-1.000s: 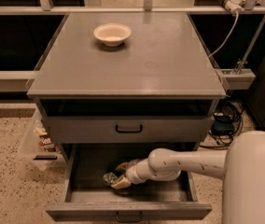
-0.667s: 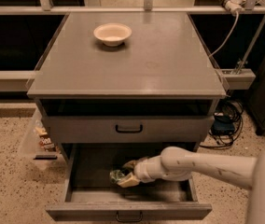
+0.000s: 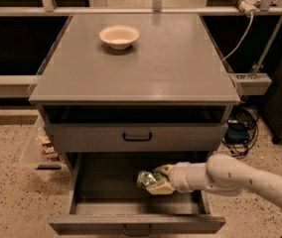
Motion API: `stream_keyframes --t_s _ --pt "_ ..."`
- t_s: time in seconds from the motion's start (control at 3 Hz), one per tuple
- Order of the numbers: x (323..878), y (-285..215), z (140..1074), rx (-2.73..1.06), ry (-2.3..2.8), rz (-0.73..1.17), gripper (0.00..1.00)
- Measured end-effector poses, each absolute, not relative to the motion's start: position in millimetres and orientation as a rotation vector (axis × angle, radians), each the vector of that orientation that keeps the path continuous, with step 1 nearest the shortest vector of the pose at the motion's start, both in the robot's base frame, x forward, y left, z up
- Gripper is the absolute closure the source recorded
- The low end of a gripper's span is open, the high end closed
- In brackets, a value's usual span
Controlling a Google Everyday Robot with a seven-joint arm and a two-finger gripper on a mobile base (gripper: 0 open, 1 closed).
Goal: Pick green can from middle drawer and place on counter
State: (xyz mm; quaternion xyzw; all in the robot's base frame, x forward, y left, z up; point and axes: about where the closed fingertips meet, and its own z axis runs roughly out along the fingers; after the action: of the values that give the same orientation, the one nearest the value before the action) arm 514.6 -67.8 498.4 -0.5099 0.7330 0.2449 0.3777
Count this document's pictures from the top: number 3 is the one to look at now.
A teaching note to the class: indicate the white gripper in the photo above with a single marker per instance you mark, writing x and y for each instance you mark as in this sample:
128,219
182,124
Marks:
177,177

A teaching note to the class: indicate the green crushed can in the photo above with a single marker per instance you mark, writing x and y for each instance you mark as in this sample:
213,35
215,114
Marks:
146,179

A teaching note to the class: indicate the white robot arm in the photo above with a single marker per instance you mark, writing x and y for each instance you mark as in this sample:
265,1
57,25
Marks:
222,175

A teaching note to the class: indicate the open grey middle drawer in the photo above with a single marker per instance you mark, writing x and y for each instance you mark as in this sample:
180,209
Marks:
106,200

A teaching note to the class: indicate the grey drawer cabinet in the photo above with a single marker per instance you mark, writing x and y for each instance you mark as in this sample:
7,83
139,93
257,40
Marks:
170,75

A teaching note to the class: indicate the closed grey top drawer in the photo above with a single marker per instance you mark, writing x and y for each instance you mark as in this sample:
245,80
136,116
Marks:
136,137

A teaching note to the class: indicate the blue box on floor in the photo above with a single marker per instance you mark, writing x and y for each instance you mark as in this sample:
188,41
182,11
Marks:
236,133

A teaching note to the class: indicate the red snack bag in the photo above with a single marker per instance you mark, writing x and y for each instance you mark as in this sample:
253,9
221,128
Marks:
49,151

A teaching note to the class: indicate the clear plastic snack bin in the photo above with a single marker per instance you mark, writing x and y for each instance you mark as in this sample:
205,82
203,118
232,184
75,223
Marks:
33,160

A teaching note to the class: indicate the white paper bowl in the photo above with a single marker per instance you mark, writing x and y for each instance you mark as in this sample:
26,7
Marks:
119,37

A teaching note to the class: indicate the white power strip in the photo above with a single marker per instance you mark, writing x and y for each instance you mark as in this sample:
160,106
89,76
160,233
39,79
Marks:
248,7

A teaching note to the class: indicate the diagonal metal rod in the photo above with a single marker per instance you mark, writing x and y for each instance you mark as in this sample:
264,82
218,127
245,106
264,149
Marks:
273,33

